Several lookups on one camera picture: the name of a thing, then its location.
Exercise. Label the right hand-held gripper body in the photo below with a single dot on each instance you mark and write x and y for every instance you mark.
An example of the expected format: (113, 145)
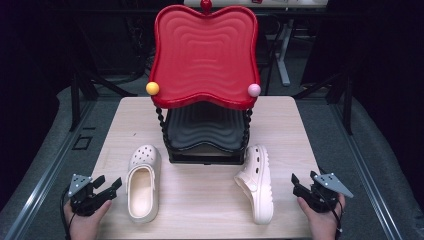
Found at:
(321, 195)

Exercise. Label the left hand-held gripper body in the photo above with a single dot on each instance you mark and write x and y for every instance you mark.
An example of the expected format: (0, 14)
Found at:
(86, 200)

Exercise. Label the cream clog shoe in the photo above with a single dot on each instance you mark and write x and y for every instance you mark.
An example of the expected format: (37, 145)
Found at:
(142, 196)

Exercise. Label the pale pink clog shoe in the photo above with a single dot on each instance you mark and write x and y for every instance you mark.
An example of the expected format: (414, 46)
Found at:
(258, 196)

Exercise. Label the red and black shoe rack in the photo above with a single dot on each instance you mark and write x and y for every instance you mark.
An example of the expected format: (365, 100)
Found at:
(205, 56)

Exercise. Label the person's left hand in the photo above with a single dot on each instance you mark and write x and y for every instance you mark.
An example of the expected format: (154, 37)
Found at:
(85, 226)

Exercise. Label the person's right hand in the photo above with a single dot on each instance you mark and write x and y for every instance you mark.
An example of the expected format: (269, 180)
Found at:
(321, 225)

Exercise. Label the black metal stand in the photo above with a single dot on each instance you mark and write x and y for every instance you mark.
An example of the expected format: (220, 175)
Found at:
(343, 96)
(83, 90)

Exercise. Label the grey metal floor rail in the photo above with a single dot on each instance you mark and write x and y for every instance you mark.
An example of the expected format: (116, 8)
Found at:
(366, 166)
(43, 180)

